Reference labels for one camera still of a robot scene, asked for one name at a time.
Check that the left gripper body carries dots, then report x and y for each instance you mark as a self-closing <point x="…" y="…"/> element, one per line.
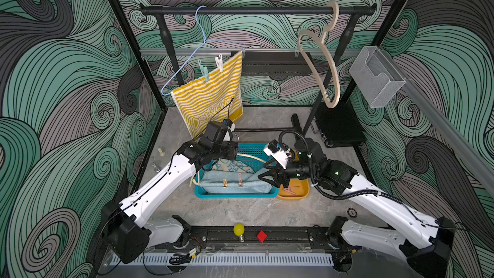
<point x="222" y="151"/>

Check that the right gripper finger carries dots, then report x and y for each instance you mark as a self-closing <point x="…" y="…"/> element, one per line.
<point x="273" y="181"/>
<point x="270" y="170"/>

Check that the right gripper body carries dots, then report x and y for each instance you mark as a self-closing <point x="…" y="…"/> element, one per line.
<point x="294" y="170"/>

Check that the bunny pattern towel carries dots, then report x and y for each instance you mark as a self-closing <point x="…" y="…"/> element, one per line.
<point x="232" y="166"/>

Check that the light blue towel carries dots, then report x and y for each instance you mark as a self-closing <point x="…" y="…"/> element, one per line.
<point x="212" y="183"/>

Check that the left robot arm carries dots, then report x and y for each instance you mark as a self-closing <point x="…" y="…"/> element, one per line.
<point x="137" y="209"/>

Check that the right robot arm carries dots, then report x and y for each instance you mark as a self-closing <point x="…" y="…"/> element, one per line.
<point x="425" y="243"/>

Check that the yellow plastic tray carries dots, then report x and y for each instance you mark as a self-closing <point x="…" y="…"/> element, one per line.
<point x="297" y="189"/>

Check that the teal perforated plastic basket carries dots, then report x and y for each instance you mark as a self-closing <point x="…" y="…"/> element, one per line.
<point x="250" y="154"/>

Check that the yellow striped towel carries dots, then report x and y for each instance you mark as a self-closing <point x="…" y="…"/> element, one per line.
<point x="201" y="101"/>

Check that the white chess pawn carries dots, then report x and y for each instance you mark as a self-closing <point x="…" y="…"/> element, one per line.
<point x="161" y="152"/>

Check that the red diamond marker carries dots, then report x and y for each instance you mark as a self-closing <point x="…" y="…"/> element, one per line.
<point x="261" y="236"/>

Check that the black case on floor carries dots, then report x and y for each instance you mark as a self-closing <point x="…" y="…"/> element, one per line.
<point x="339" y="127"/>

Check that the silver chess piece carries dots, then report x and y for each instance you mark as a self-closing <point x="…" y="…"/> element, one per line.
<point x="156" y="168"/>

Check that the yellow light bulb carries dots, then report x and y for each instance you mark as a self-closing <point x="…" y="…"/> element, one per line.
<point x="239" y="231"/>

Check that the poker chip on floor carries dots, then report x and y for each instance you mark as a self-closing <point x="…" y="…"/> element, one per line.
<point x="351" y="212"/>

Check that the green clothespin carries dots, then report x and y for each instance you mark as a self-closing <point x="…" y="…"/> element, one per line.
<point x="204" y="71"/>

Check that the black clothes rack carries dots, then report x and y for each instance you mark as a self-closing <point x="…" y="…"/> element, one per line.
<point x="354" y="13"/>

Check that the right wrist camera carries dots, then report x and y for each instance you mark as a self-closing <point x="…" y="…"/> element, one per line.
<point x="279" y="154"/>

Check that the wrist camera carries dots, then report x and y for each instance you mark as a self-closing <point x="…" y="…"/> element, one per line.
<point x="229" y="124"/>
<point x="279" y="154"/>

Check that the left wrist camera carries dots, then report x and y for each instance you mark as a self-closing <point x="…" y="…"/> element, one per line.
<point x="229" y="124"/>

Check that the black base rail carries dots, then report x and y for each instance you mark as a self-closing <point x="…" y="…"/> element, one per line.
<point x="128" y="243"/>

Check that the white slotted cable duct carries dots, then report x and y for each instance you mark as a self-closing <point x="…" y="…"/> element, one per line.
<point x="240" y="259"/>

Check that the black wall shelf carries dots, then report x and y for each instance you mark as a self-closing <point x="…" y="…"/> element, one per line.
<point x="274" y="64"/>

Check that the blue wire hanger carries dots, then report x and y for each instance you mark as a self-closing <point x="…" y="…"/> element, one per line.
<point x="206" y="41"/>

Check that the clear acrylic wall box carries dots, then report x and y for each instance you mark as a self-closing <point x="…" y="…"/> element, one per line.
<point x="377" y="76"/>

